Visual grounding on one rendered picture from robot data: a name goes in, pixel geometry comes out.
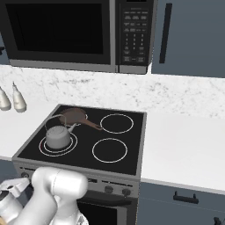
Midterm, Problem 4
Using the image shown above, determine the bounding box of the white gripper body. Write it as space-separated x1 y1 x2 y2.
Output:
0 177 32 199

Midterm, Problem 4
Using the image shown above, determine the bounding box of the grey metal kettle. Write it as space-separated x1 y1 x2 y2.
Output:
43 113 82 149

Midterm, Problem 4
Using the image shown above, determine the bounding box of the black and steel stove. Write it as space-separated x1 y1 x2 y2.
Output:
11 103 149 225

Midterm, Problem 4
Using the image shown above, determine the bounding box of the blue-grey base cabinet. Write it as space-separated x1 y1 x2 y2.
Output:
0 158 19 184

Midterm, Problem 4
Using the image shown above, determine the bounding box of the pale grey bottle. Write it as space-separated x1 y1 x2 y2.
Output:
0 85 12 112
11 81 28 113

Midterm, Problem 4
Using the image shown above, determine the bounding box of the brown frying pan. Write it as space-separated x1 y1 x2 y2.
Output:
59 107 104 132

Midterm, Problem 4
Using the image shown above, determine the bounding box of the black oven door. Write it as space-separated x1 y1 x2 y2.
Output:
76 200 139 225

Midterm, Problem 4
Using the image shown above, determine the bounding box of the blue-grey drawer front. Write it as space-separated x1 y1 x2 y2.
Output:
136 181 225 225

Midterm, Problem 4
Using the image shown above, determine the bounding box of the black and silver microwave oven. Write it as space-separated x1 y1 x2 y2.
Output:
0 0 159 76

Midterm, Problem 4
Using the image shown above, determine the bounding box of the black oven door handle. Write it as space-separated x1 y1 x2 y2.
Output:
76 195 134 208

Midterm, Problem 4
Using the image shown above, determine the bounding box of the blue-grey wall cupboard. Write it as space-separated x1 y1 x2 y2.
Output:
0 31 11 66

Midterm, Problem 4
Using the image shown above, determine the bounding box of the short black drawer handle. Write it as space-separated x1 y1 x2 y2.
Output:
172 190 200 206

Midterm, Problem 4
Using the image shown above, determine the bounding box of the black cabinet handle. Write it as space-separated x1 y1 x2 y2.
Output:
213 216 225 225

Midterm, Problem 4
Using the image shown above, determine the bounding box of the long black cupboard handle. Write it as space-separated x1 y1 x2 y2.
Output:
158 3 173 65

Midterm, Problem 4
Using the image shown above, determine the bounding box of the blue-grey wall cupboard door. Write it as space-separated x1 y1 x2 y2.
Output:
150 0 225 79

